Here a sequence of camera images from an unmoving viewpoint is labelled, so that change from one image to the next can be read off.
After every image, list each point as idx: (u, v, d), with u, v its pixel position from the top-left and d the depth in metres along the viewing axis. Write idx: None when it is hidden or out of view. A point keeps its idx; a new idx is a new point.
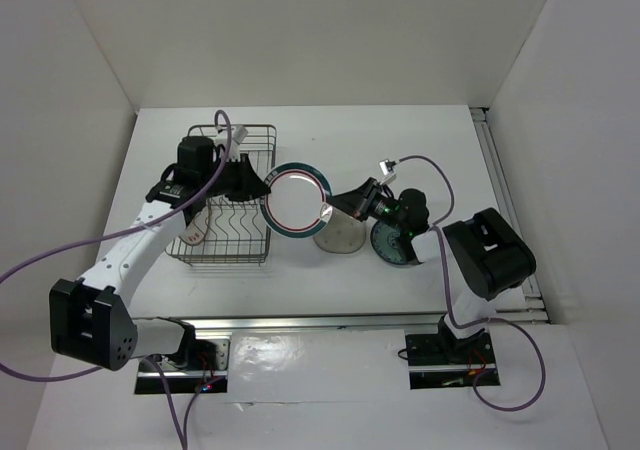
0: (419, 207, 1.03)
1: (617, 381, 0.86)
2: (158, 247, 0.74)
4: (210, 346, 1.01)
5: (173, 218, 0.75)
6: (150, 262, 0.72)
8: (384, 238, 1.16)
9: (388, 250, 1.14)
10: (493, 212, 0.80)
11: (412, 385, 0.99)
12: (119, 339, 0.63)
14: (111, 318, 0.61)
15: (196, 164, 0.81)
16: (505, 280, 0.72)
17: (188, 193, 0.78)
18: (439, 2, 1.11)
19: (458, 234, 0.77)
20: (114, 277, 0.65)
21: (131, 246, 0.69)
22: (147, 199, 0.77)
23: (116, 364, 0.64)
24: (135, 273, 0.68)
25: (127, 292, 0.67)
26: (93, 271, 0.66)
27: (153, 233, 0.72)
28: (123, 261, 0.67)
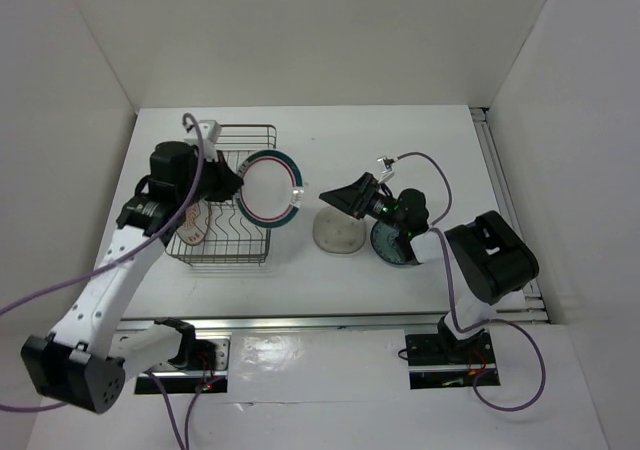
0: (420, 208, 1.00)
1: (617, 381, 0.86)
2: (135, 281, 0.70)
4: (209, 346, 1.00)
5: (147, 247, 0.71)
6: (128, 295, 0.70)
8: (384, 238, 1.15)
9: (389, 251, 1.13)
10: (496, 215, 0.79)
11: (412, 384, 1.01)
12: (102, 387, 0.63)
14: (86, 377, 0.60)
15: (170, 176, 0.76)
16: (510, 284, 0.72)
17: (164, 213, 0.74)
18: (439, 2, 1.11)
19: (460, 238, 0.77)
20: (86, 330, 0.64)
21: (102, 290, 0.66)
22: (119, 224, 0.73)
23: (102, 406, 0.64)
24: (110, 319, 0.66)
25: (104, 339, 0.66)
26: (65, 323, 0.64)
27: (125, 271, 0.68)
28: (95, 310, 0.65)
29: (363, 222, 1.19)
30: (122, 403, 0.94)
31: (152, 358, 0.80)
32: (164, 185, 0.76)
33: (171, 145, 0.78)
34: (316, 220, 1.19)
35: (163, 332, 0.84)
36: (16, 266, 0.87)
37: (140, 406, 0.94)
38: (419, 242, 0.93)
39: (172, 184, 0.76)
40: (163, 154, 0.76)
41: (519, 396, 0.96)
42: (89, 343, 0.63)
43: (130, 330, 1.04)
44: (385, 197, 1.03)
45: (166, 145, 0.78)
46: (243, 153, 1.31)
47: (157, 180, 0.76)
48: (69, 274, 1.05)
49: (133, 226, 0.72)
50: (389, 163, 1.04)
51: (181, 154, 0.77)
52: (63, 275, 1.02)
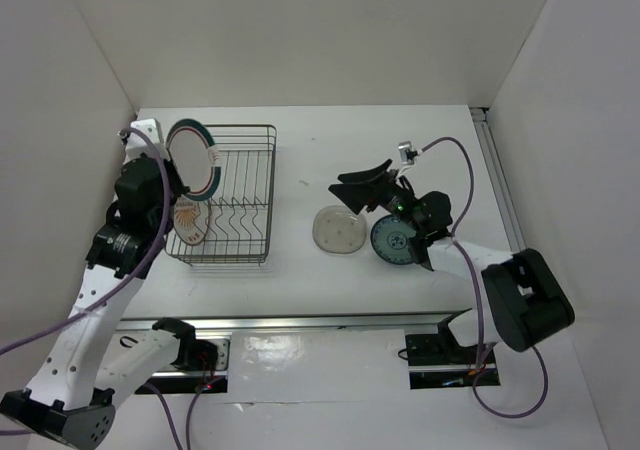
0: (444, 210, 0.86)
1: (617, 381, 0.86)
2: (110, 325, 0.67)
4: (209, 346, 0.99)
5: (119, 292, 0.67)
6: (105, 340, 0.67)
8: (384, 239, 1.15)
9: (389, 251, 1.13)
10: (536, 253, 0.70)
11: (412, 385, 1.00)
12: (87, 431, 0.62)
14: (66, 432, 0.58)
15: (142, 205, 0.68)
16: (544, 336, 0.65)
17: (137, 244, 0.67)
18: (439, 2, 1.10)
19: (498, 281, 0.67)
20: (62, 385, 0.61)
21: (75, 343, 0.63)
22: (88, 263, 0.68)
23: (92, 444, 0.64)
24: (86, 369, 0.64)
25: (83, 389, 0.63)
26: (40, 380, 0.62)
27: (98, 319, 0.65)
28: (69, 366, 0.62)
29: (363, 222, 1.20)
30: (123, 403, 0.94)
31: (150, 370, 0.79)
32: (136, 214, 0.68)
33: (139, 167, 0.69)
34: (316, 220, 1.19)
35: (158, 343, 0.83)
36: (15, 267, 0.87)
37: (141, 407, 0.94)
38: (437, 252, 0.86)
39: (146, 213, 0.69)
40: (130, 179, 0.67)
41: (517, 399, 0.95)
42: (66, 400, 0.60)
43: (132, 330, 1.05)
44: (404, 193, 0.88)
45: (134, 165, 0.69)
46: (243, 153, 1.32)
47: (129, 209, 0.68)
48: (69, 274, 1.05)
49: (104, 266, 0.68)
50: (412, 155, 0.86)
51: (151, 179, 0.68)
52: (63, 275, 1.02)
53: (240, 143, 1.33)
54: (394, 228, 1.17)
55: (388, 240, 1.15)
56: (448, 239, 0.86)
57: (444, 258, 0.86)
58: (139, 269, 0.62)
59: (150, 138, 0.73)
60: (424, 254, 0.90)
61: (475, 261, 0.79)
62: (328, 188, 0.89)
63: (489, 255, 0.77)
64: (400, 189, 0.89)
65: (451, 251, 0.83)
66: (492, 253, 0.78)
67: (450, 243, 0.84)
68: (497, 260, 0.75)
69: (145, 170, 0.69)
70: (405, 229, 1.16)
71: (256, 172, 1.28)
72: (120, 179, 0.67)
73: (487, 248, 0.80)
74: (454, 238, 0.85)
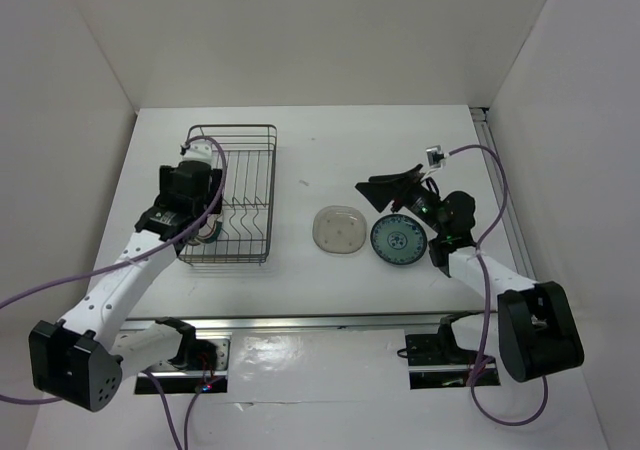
0: (468, 213, 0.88)
1: (616, 381, 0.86)
2: (145, 282, 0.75)
4: (209, 346, 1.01)
5: (160, 253, 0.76)
6: (138, 295, 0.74)
8: (384, 238, 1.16)
9: (388, 250, 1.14)
10: (560, 291, 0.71)
11: (413, 385, 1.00)
12: (98, 382, 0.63)
14: (89, 363, 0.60)
15: (190, 190, 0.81)
16: (548, 370, 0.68)
17: (180, 221, 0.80)
18: (439, 1, 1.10)
19: (515, 309, 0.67)
20: (96, 318, 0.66)
21: (116, 284, 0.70)
22: (136, 229, 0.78)
23: (96, 405, 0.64)
24: (119, 313, 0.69)
25: (110, 332, 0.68)
26: (75, 313, 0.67)
27: (138, 269, 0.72)
28: (105, 303, 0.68)
29: (363, 222, 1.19)
30: (122, 403, 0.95)
31: (152, 357, 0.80)
32: (183, 198, 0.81)
33: (192, 162, 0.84)
34: (316, 220, 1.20)
35: (162, 332, 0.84)
36: (16, 267, 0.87)
37: (141, 405, 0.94)
38: (457, 261, 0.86)
39: (192, 198, 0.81)
40: (185, 169, 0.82)
41: (518, 403, 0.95)
42: (96, 332, 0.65)
43: (131, 329, 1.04)
44: (429, 194, 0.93)
45: (189, 162, 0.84)
46: (243, 153, 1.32)
47: (179, 193, 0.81)
48: (69, 274, 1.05)
49: (150, 231, 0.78)
50: (439, 158, 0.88)
51: (202, 171, 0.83)
52: (63, 275, 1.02)
53: (239, 144, 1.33)
54: (394, 229, 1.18)
55: (387, 239, 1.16)
56: (471, 252, 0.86)
57: (463, 268, 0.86)
58: (192, 226, 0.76)
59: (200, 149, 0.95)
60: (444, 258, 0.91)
61: (495, 281, 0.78)
62: (357, 186, 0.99)
63: (511, 279, 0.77)
64: (425, 190, 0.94)
65: (472, 263, 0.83)
66: (514, 278, 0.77)
67: (472, 256, 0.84)
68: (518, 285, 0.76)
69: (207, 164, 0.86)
70: (405, 230, 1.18)
71: (256, 172, 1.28)
72: (176, 169, 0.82)
73: (511, 272, 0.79)
74: (477, 250, 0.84)
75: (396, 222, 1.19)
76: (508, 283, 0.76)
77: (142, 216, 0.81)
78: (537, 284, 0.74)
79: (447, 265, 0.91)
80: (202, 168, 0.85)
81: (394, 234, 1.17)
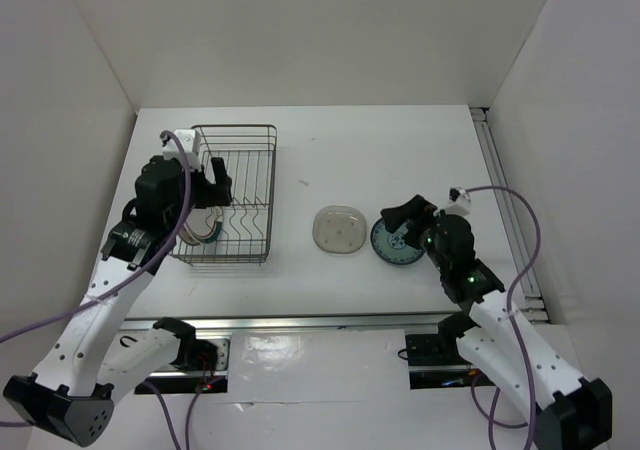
0: (463, 231, 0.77)
1: (613, 381, 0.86)
2: (119, 316, 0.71)
4: (209, 346, 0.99)
5: (130, 285, 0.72)
6: (113, 331, 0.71)
8: (384, 238, 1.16)
9: (388, 250, 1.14)
10: (609, 392, 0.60)
11: (412, 384, 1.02)
12: (87, 421, 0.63)
14: (70, 412, 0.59)
15: (157, 203, 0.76)
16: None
17: (149, 238, 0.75)
18: (439, 1, 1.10)
19: (564, 423, 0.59)
20: (67, 369, 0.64)
21: (85, 329, 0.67)
22: (102, 257, 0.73)
23: (87, 440, 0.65)
24: (94, 356, 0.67)
25: (87, 377, 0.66)
26: (45, 365, 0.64)
27: (108, 308, 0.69)
28: (77, 351, 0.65)
29: (363, 222, 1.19)
30: (122, 404, 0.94)
31: (151, 364, 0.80)
32: (151, 212, 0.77)
33: (155, 170, 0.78)
34: (316, 220, 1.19)
35: (158, 341, 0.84)
36: (16, 267, 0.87)
37: (141, 406, 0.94)
38: (484, 318, 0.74)
39: (160, 210, 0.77)
40: (148, 179, 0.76)
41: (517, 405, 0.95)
42: (70, 386, 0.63)
43: (132, 330, 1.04)
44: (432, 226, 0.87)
45: (151, 169, 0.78)
46: (243, 153, 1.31)
47: (144, 206, 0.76)
48: (69, 274, 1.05)
49: (116, 258, 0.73)
50: (458, 193, 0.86)
51: (167, 181, 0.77)
52: (63, 276, 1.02)
53: (239, 144, 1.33)
54: None
55: (388, 239, 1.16)
56: (501, 310, 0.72)
57: (489, 324, 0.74)
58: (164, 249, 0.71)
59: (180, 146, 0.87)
60: (462, 293, 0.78)
61: (536, 369, 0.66)
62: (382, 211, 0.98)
63: (554, 369, 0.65)
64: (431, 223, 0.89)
65: (504, 328, 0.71)
66: (558, 368, 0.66)
67: (505, 318, 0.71)
68: (562, 375, 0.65)
69: (172, 169, 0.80)
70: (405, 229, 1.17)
71: (256, 172, 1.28)
72: (139, 179, 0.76)
73: (552, 355, 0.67)
74: (510, 311, 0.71)
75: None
76: (550, 379, 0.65)
77: (108, 237, 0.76)
78: (583, 381, 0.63)
79: (467, 303, 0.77)
80: (167, 174, 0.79)
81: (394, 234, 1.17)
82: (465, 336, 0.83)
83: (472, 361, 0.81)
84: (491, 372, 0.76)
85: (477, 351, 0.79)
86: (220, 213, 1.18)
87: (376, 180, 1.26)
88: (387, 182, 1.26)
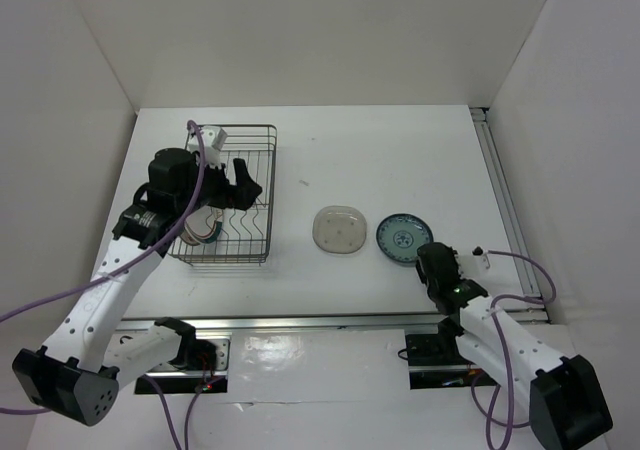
0: (441, 250, 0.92)
1: (612, 382, 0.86)
2: (129, 293, 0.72)
4: (209, 346, 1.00)
5: (142, 262, 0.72)
6: (123, 308, 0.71)
8: (390, 236, 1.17)
9: (393, 249, 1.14)
10: (593, 371, 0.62)
11: (412, 385, 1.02)
12: (93, 400, 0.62)
14: (76, 387, 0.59)
15: (169, 186, 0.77)
16: (582, 441, 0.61)
17: (160, 221, 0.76)
18: (439, 0, 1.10)
19: (548, 400, 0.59)
20: (78, 343, 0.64)
21: (95, 304, 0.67)
22: (114, 235, 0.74)
23: (93, 419, 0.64)
24: (103, 332, 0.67)
25: (95, 354, 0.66)
26: (57, 338, 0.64)
27: (119, 284, 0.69)
28: (86, 326, 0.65)
29: (363, 222, 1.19)
30: (122, 404, 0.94)
31: (152, 359, 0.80)
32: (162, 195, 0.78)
33: (170, 154, 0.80)
34: (316, 220, 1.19)
35: (160, 336, 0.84)
36: (16, 267, 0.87)
37: (141, 406, 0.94)
38: (472, 319, 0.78)
39: (172, 193, 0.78)
40: (162, 163, 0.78)
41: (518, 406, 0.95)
42: (80, 359, 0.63)
43: (132, 329, 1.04)
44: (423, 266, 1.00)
45: (165, 153, 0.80)
46: (243, 153, 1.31)
47: (157, 189, 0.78)
48: (69, 274, 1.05)
49: (128, 237, 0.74)
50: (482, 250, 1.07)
51: (180, 164, 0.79)
52: (63, 276, 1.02)
53: (239, 144, 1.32)
54: (400, 227, 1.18)
55: (393, 238, 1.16)
56: (485, 310, 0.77)
57: (476, 327, 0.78)
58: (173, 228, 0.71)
59: (206, 142, 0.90)
60: (451, 304, 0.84)
61: (518, 354, 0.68)
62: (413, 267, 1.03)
63: (536, 352, 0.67)
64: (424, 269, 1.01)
65: (488, 324, 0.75)
66: (539, 351, 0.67)
67: (488, 315, 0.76)
68: (543, 359, 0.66)
69: (187, 153, 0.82)
70: (409, 227, 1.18)
71: (256, 173, 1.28)
72: (153, 162, 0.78)
73: (534, 341, 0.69)
74: (493, 308, 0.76)
75: (400, 220, 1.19)
76: (531, 359, 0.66)
77: (119, 218, 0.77)
78: (565, 359, 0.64)
79: (456, 313, 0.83)
80: (181, 159, 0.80)
81: (400, 232, 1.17)
82: (465, 336, 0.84)
83: (472, 359, 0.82)
84: (488, 366, 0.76)
85: (475, 347, 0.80)
86: (220, 213, 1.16)
87: (377, 181, 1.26)
88: (387, 182, 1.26)
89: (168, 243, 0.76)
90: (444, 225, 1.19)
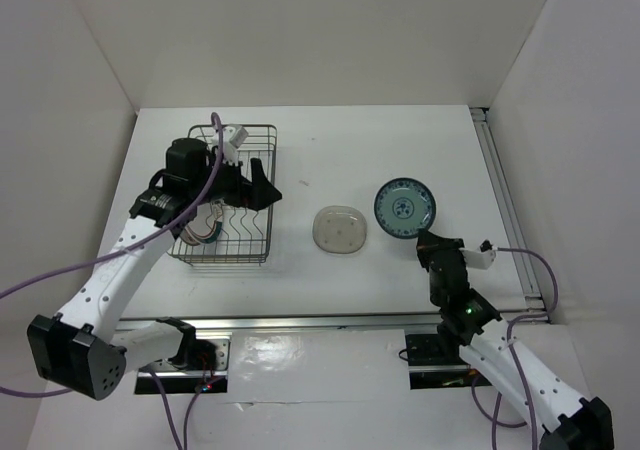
0: (458, 266, 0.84)
1: (612, 383, 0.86)
2: (143, 270, 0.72)
4: (209, 346, 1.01)
5: (158, 239, 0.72)
6: (136, 284, 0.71)
8: (390, 206, 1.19)
9: (392, 221, 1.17)
10: (607, 410, 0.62)
11: (412, 385, 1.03)
12: (101, 373, 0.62)
14: (88, 356, 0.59)
15: (184, 171, 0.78)
16: None
17: (176, 203, 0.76)
18: (439, 1, 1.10)
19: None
20: (93, 312, 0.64)
21: (111, 275, 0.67)
22: (131, 214, 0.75)
23: (101, 394, 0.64)
24: (117, 304, 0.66)
25: (108, 325, 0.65)
26: (72, 307, 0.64)
27: (135, 259, 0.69)
28: (102, 295, 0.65)
29: (363, 222, 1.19)
30: (122, 404, 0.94)
31: (152, 355, 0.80)
32: (178, 180, 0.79)
33: (187, 141, 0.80)
34: (316, 220, 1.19)
35: (162, 330, 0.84)
36: (16, 268, 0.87)
37: (141, 406, 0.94)
38: (487, 347, 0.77)
39: (187, 179, 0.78)
40: (179, 149, 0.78)
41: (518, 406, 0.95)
42: (95, 327, 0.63)
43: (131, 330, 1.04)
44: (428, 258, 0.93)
45: (182, 139, 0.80)
46: (243, 153, 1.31)
47: (173, 174, 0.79)
48: (69, 274, 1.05)
49: (145, 216, 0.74)
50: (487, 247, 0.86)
51: (197, 151, 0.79)
52: (63, 276, 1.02)
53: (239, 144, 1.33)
54: (402, 194, 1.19)
55: (393, 208, 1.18)
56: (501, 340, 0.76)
57: (490, 352, 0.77)
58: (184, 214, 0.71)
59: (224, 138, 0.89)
60: (463, 325, 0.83)
61: (538, 394, 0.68)
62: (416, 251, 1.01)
63: (556, 393, 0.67)
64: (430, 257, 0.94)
65: (505, 356, 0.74)
66: (559, 391, 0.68)
67: (505, 347, 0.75)
68: (564, 402, 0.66)
69: (203, 142, 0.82)
70: (412, 195, 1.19)
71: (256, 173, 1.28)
72: (170, 148, 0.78)
73: (553, 379, 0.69)
74: (510, 340, 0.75)
75: (403, 187, 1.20)
76: (552, 401, 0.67)
77: (136, 201, 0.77)
78: (585, 401, 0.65)
79: (467, 334, 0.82)
80: (197, 147, 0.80)
81: (400, 200, 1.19)
82: (469, 348, 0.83)
83: (474, 366, 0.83)
84: (498, 384, 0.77)
85: (482, 361, 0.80)
86: (220, 213, 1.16)
87: (377, 181, 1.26)
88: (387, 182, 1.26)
89: (182, 222, 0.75)
90: (444, 225, 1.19)
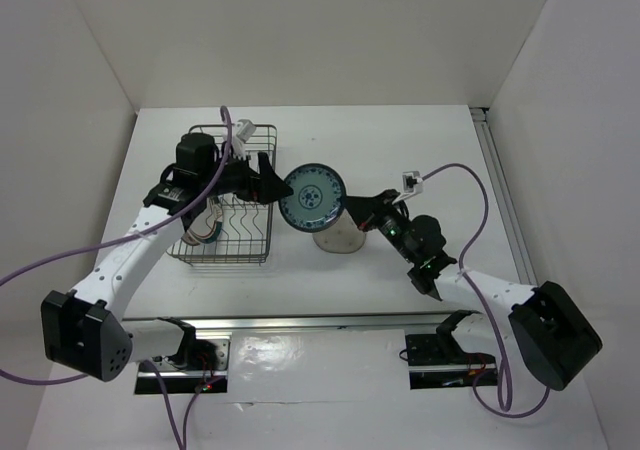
0: (435, 234, 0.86)
1: (613, 382, 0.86)
2: (153, 255, 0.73)
4: (210, 346, 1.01)
5: (171, 225, 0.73)
6: (146, 269, 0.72)
8: (297, 202, 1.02)
9: (307, 216, 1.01)
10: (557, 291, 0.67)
11: (412, 385, 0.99)
12: (110, 353, 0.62)
14: (102, 332, 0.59)
15: (194, 165, 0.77)
16: (578, 367, 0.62)
17: (188, 198, 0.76)
18: (439, 1, 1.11)
19: (528, 326, 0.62)
20: (106, 289, 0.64)
21: (126, 256, 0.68)
22: (144, 203, 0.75)
23: (108, 376, 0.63)
24: (129, 283, 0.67)
25: (119, 304, 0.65)
26: (86, 283, 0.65)
27: (148, 242, 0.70)
28: (116, 272, 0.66)
29: None
30: (122, 403, 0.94)
31: (152, 351, 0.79)
32: (187, 175, 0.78)
33: (196, 135, 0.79)
34: None
35: (164, 326, 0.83)
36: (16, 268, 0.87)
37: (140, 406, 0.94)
38: (448, 284, 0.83)
39: (196, 173, 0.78)
40: (188, 143, 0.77)
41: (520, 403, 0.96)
42: (108, 303, 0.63)
43: None
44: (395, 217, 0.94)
45: (190, 133, 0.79)
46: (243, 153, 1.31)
47: (181, 168, 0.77)
48: (69, 274, 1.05)
49: (157, 205, 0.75)
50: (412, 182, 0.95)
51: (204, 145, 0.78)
52: (62, 276, 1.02)
53: None
54: (302, 185, 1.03)
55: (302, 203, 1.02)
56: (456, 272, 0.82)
57: (453, 289, 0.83)
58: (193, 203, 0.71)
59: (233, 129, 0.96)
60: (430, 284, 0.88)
61: (494, 299, 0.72)
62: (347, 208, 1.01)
63: (508, 292, 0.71)
64: (396, 213, 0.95)
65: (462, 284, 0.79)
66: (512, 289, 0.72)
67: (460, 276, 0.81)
68: (517, 295, 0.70)
69: (211, 135, 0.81)
70: (316, 181, 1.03)
71: None
72: (180, 142, 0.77)
73: (506, 283, 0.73)
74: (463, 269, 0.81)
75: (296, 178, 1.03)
76: (506, 298, 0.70)
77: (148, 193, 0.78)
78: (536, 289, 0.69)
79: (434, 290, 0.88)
80: (205, 141, 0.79)
81: (304, 190, 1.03)
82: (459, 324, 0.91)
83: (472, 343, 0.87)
84: None
85: None
86: (220, 213, 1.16)
87: (376, 181, 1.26)
88: (387, 182, 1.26)
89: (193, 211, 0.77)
90: (443, 226, 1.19)
